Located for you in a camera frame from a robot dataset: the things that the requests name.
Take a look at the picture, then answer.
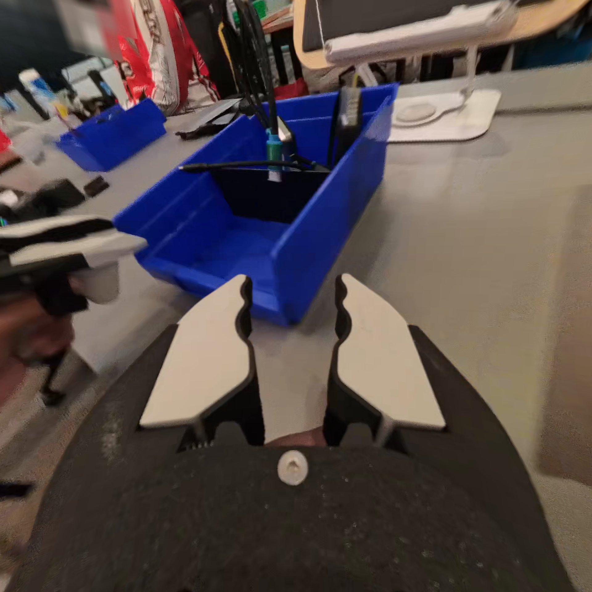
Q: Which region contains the thick braided green-plug HDMI cable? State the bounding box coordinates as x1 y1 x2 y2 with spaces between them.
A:
231 0 297 183

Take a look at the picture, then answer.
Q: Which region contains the wood framed black board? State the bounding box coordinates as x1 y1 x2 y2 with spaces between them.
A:
294 0 592 70

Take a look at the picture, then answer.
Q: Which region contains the blue storage bin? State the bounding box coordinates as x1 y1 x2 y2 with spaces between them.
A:
55 98 167 173
113 83 399 327

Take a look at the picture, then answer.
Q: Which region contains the person's left hand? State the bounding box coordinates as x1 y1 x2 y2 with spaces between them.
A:
0 296 77 371

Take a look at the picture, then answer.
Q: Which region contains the white tablet stand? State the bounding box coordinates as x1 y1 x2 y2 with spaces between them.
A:
324 0 520 143

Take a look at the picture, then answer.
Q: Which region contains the black bag yellow trim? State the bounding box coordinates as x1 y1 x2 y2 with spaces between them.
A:
178 0 297 100

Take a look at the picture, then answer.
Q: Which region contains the white HDMI splitter adapter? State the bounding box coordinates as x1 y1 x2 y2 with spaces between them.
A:
179 84 366 175

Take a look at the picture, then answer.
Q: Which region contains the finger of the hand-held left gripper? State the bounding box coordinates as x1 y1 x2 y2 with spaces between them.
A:
0 214 115 253
8 230 149 305

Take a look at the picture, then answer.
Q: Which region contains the person in red white jacket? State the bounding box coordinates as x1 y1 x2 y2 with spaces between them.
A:
109 0 222 116

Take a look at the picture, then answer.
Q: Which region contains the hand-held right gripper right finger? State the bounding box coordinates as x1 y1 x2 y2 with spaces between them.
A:
322 273 447 446

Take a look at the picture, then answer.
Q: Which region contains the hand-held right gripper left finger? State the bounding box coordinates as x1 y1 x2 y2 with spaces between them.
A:
139 274 265 446

